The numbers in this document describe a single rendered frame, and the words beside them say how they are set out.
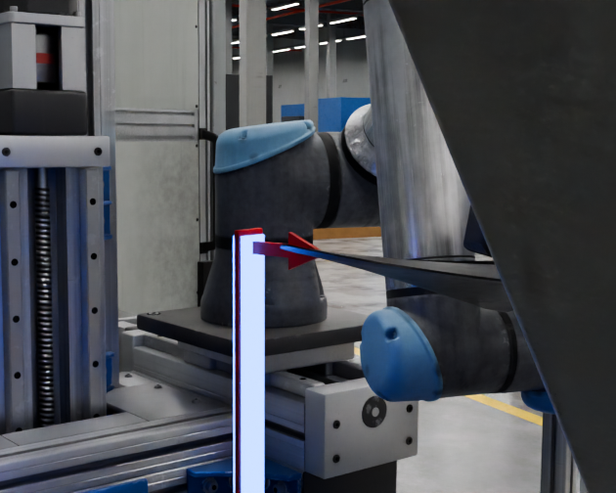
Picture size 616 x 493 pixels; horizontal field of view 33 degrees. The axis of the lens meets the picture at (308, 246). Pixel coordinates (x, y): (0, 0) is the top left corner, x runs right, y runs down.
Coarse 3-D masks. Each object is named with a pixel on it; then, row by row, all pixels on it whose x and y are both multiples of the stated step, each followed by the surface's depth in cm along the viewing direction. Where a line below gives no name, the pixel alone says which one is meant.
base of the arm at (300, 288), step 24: (216, 240) 120; (264, 240) 117; (312, 240) 121; (216, 264) 120; (264, 264) 117; (312, 264) 121; (216, 288) 118; (264, 288) 116; (288, 288) 117; (312, 288) 119; (216, 312) 118; (264, 312) 116; (288, 312) 116; (312, 312) 118
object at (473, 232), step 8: (472, 216) 70; (472, 224) 70; (472, 232) 70; (480, 232) 69; (464, 240) 70; (472, 240) 70; (480, 240) 69; (472, 248) 70; (480, 248) 69; (488, 248) 69
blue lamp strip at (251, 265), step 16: (256, 240) 67; (256, 256) 68; (256, 272) 68; (256, 288) 68; (256, 304) 68; (256, 320) 68; (256, 336) 68; (256, 352) 68; (256, 368) 68; (256, 384) 68; (256, 400) 69; (256, 416) 69; (256, 432) 69; (256, 448) 69; (256, 464) 69; (256, 480) 69
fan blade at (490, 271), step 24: (360, 264) 58; (384, 264) 51; (408, 264) 51; (432, 264) 52; (456, 264) 53; (480, 264) 54; (432, 288) 66; (456, 288) 65; (480, 288) 65; (504, 288) 64
